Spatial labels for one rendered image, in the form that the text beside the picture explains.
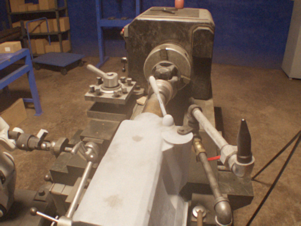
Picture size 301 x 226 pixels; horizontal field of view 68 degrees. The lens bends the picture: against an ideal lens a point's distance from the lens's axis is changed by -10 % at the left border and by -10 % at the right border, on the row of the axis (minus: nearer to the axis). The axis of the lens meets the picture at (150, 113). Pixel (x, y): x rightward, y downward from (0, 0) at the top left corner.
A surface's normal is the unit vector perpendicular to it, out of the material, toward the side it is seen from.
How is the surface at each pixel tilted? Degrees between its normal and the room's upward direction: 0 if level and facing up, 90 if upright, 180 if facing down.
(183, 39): 90
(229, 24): 90
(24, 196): 0
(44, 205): 0
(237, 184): 0
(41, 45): 90
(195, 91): 90
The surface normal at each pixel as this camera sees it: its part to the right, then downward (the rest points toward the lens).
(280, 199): 0.00, -0.86
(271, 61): -0.18, 0.50
